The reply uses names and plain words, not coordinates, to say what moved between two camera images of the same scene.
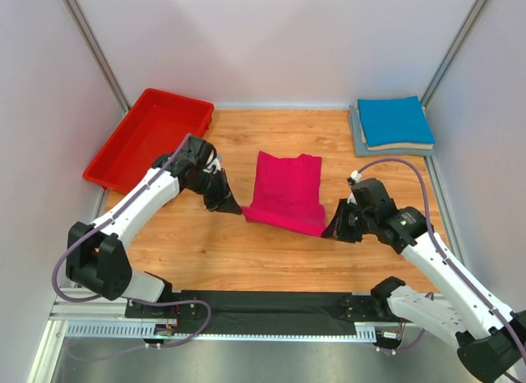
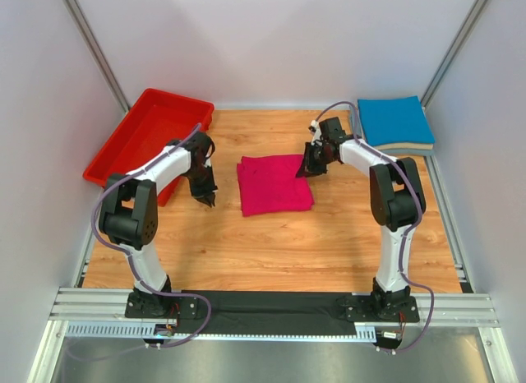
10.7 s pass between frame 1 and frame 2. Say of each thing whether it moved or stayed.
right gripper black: moved
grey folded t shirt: stayed
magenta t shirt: moved
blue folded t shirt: stayed
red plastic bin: stayed
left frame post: stayed
